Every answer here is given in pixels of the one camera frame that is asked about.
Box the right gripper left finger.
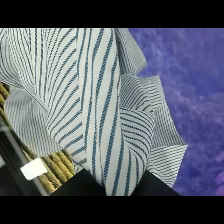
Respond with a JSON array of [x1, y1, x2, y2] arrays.
[[49, 168, 108, 197]]

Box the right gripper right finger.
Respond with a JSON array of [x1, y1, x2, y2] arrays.
[[127, 169, 181, 197]]

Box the white blue striped shirt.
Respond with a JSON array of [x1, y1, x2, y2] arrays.
[[0, 27, 189, 197]]

